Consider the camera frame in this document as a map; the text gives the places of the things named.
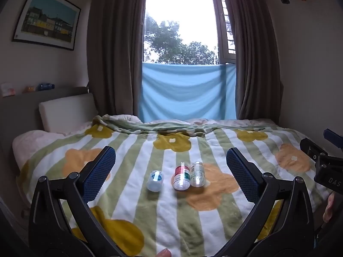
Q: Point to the light blue cloth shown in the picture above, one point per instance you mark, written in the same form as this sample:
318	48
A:
187	92

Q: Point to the orange toy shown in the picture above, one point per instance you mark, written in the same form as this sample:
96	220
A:
29	89

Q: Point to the person's left hand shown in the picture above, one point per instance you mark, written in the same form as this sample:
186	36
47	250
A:
164	253

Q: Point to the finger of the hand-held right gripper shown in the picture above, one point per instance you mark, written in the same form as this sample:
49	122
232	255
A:
312	150
333	137

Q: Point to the blue toy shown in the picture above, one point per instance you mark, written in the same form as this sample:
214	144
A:
45	86

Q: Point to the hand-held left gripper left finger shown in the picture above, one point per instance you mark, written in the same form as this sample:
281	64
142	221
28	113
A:
98	175

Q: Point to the white blue-label bottle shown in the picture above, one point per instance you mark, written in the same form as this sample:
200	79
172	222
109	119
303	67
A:
154	180

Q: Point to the grey headboard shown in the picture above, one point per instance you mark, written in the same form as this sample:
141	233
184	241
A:
16	117

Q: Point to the red-label bottle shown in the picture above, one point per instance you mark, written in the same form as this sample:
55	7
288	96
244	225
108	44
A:
182	178

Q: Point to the brown curtain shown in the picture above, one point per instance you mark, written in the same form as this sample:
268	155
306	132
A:
253	48
115	48

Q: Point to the person's right hand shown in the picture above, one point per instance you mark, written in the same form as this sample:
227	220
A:
329	208

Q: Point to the framed picture of houses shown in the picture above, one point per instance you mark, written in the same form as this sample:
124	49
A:
45	18

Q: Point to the white headboard cushion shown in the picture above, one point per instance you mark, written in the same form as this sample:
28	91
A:
64	112

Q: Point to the striped floral blanket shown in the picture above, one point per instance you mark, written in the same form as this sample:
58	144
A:
166	219

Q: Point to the window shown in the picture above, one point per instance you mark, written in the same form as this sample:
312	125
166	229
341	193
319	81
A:
185	24

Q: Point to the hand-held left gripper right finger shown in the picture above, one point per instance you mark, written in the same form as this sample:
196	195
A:
241	176

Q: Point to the white pillow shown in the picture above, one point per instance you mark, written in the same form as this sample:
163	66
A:
29	146

